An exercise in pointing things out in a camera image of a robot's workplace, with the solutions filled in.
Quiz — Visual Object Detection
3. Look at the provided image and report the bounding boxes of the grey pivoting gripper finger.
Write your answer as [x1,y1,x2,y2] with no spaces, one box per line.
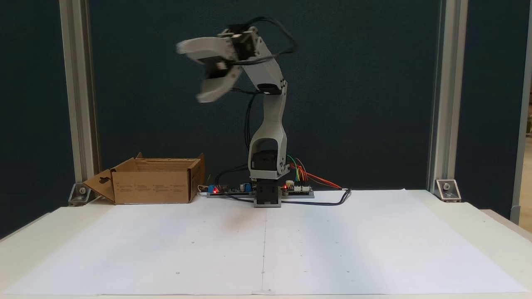
[196,66,241,103]

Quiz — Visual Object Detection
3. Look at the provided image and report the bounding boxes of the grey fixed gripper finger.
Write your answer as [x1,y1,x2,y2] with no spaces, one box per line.
[177,37,229,65]

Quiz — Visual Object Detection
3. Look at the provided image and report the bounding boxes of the blue converter board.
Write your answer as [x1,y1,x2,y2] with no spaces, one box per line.
[208,181,254,196]

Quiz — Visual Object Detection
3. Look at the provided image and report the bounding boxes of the brown cardboard box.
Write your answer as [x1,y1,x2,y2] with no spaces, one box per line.
[83,152,206,205]

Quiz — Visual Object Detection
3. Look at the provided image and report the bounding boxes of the motor controller board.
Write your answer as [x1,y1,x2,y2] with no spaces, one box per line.
[283,181,313,195]

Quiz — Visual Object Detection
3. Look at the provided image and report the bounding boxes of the black gripper servo cable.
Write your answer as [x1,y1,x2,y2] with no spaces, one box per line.
[239,16,298,65]

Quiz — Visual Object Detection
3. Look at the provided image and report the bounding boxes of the coloured jumper wires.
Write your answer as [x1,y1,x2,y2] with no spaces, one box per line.
[287,156,310,183]

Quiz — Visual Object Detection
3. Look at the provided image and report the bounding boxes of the aluminium frame post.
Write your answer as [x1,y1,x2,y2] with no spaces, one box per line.
[511,0,532,225]
[428,0,468,194]
[59,0,100,198]

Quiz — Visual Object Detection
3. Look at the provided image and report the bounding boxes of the red orange wire pair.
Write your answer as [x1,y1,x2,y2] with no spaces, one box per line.
[291,164,343,189]

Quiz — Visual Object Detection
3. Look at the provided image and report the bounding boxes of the black cable with white connector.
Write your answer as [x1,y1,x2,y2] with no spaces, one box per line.
[281,189,352,206]

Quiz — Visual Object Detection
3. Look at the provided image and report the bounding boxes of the aluminium corner bracket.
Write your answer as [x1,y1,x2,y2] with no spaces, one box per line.
[69,183,93,207]
[435,179,462,203]

